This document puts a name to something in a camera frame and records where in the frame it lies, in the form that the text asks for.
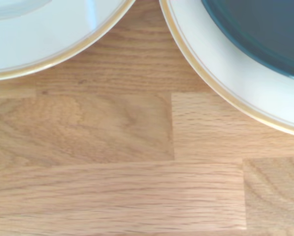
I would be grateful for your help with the dark plate on white plate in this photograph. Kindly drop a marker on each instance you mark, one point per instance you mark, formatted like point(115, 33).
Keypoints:
point(210, 61)

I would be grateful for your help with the white plate gold rim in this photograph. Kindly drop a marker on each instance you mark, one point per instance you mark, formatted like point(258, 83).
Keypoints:
point(38, 37)

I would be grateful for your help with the dark teal plate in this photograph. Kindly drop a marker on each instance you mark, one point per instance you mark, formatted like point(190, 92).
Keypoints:
point(260, 29)

